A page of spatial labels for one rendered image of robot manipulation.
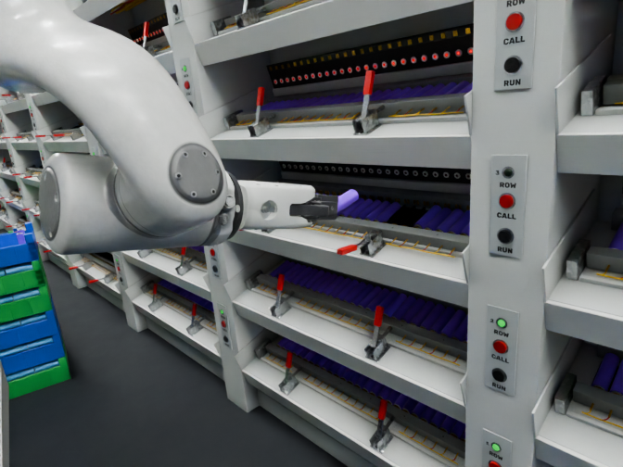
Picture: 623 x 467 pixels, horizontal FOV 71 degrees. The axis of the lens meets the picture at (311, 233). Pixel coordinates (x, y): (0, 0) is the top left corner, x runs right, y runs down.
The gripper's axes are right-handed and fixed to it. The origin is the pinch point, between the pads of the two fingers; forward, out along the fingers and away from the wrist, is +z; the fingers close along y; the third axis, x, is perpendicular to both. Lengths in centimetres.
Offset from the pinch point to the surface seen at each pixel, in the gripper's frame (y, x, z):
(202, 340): 67, 45, 25
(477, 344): -16.7, 17.2, 15.9
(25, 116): 255, -28, 22
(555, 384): -24.9, 22.0, 23.2
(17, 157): 255, -4, 18
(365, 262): 2.5, 9.3, 14.7
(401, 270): -4.6, 9.1, 14.4
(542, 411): -24.9, 24.5, 19.2
